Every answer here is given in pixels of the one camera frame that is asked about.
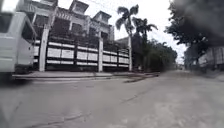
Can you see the raised grey concrete sidewalk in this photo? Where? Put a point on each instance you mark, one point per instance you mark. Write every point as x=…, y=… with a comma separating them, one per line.
x=66, y=74

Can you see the multi-storey grey building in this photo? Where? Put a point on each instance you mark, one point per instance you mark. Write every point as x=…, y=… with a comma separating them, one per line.
x=73, y=23

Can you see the pale boundary wall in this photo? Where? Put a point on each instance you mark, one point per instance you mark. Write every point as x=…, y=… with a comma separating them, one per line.
x=213, y=57

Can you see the large dark overhanging tree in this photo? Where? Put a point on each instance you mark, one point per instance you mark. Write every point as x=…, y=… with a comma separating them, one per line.
x=196, y=23

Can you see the white van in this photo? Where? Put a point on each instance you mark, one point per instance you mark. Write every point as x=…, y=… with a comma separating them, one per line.
x=13, y=43

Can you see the dark fence with white panels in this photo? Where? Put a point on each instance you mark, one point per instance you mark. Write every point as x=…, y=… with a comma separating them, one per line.
x=66, y=53

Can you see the tall palm tree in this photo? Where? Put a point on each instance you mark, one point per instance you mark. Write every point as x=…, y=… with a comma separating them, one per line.
x=127, y=20

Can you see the clump of green trees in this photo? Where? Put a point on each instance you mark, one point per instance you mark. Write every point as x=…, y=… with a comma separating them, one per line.
x=160, y=55

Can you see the short palm tree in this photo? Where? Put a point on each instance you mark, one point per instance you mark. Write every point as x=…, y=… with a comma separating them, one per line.
x=143, y=27

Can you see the grey concrete road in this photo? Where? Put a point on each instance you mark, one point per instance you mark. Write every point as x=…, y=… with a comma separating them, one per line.
x=133, y=103

